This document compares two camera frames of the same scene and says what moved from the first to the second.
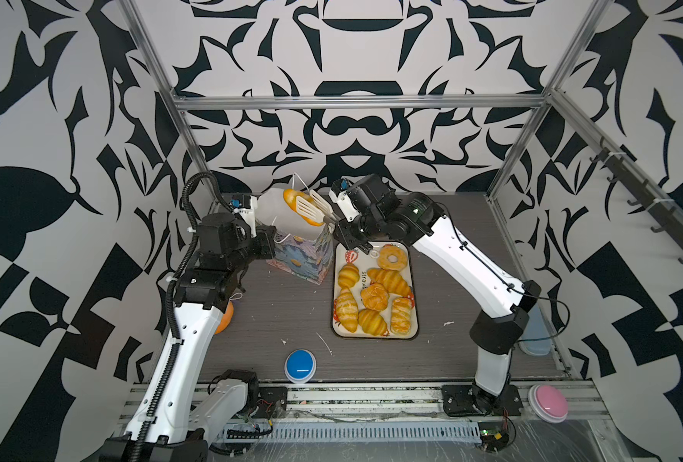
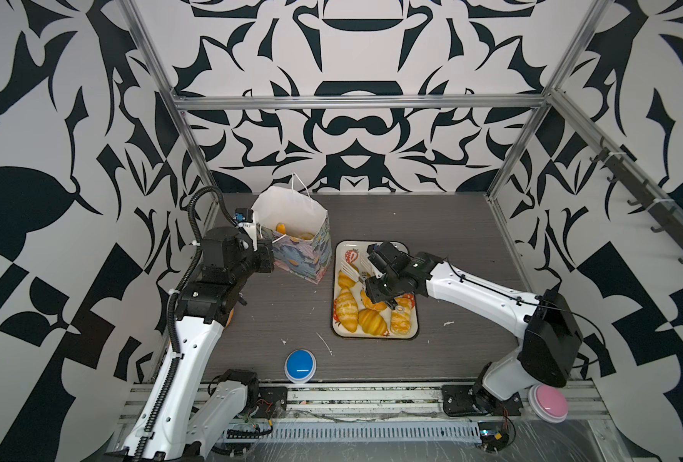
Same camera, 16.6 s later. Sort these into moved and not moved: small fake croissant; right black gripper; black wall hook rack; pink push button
Moved: right black gripper
Not moved: black wall hook rack; small fake croissant; pink push button
